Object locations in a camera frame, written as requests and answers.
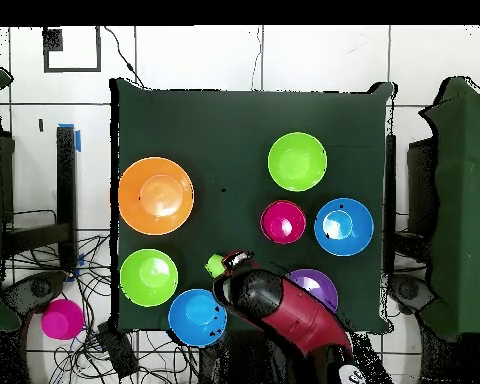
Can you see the black metal stand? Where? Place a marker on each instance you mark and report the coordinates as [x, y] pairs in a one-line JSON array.
[[66, 180]]

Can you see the green plastic bowl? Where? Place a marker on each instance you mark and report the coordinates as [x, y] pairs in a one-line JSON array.
[[297, 161], [148, 277]]

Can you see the small pink plastic bowl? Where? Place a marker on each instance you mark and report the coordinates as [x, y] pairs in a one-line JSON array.
[[284, 222]]

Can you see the green plastic cup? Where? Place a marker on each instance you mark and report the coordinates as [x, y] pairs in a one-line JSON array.
[[215, 266]]

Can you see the black power adapter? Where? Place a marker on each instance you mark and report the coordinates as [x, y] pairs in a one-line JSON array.
[[118, 352]]

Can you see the pink plastic cup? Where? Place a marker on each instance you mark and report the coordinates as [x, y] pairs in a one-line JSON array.
[[62, 319]]

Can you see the grey pedestal leg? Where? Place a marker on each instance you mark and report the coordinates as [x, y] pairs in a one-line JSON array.
[[40, 288], [408, 290]]

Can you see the large orange plastic bowl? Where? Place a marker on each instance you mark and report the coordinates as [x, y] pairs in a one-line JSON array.
[[156, 196]]

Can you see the grey square floor frame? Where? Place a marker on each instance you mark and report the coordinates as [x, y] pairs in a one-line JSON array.
[[72, 70]]

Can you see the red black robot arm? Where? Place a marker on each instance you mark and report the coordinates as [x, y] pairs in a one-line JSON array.
[[296, 316]]

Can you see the dark green tablecloth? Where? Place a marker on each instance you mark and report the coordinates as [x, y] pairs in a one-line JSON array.
[[224, 120]]

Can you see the blue plastic bowl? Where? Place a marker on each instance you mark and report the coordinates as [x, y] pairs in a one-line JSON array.
[[352, 236], [196, 318]]

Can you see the purple plastic bowl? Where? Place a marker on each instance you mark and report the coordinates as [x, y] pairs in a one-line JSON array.
[[320, 284]]

